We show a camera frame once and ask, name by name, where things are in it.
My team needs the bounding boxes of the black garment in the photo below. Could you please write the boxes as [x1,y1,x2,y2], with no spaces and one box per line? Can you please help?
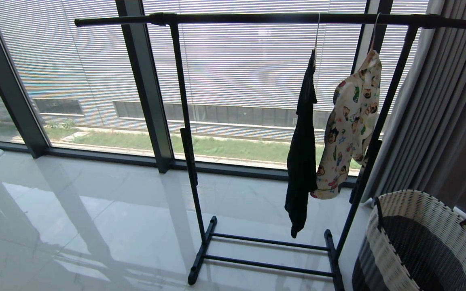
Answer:
[285,48,319,239]

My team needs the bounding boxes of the cream printed shorts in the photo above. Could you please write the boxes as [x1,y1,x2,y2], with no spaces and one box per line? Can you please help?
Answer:
[311,49,382,200]

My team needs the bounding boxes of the pink clothes hanger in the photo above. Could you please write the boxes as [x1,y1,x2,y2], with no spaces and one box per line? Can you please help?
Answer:
[313,12,322,65]
[370,12,382,53]

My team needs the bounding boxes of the black clothes rack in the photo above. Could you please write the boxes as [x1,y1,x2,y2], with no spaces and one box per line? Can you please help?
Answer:
[74,12,466,291]

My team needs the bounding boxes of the white laundry basket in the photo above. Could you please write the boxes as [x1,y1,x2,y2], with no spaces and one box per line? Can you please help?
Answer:
[352,189,466,291]

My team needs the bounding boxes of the window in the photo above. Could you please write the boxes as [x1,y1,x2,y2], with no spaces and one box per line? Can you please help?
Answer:
[0,0,430,182]

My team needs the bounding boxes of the grey curtain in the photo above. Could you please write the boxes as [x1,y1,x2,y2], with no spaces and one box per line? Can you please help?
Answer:
[360,0,466,221]

